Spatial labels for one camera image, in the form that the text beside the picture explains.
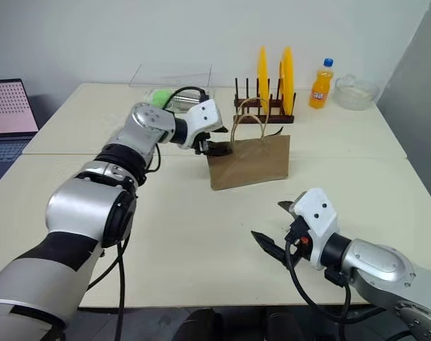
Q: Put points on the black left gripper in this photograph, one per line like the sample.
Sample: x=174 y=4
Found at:
x=202 y=145

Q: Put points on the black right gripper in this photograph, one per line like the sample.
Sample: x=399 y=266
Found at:
x=297 y=237

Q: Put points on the brown paper bag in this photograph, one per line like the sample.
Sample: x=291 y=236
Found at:
x=250 y=161

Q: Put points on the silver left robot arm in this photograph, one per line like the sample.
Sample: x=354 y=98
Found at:
x=80 y=209

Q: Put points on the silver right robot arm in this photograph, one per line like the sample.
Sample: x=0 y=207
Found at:
x=378 y=270

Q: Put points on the green item in plastic wrap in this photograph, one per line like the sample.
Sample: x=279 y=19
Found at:
x=162 y=96

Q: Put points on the dark wooden dish rack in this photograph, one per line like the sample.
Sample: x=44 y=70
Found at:
x=257 y=115

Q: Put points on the yellow plate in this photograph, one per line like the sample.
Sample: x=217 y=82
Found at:
x=263 y=76
x=288 y=78

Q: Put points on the clear acrylic box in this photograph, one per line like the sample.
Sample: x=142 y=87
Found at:
x=172 y=74

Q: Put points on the orange soda bottle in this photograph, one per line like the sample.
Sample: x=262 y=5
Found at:
x=321 y=89

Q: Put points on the dark rounded shape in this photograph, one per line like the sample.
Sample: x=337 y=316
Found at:
x=201 y=325

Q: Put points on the clear glass bowl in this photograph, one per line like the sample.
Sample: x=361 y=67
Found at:
x=354 y=93

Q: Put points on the grey partition panel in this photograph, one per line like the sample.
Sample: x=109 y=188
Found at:
x=417 y=117

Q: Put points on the open laptop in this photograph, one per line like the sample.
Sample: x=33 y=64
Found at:
x=7 y=117

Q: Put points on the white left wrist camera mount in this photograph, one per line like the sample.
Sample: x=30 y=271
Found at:
x=205 y=114

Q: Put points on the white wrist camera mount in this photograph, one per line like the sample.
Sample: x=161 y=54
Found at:
x=205 y=114
x=318 y=220

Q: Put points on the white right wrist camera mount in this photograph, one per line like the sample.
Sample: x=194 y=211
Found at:
x=318 y=220

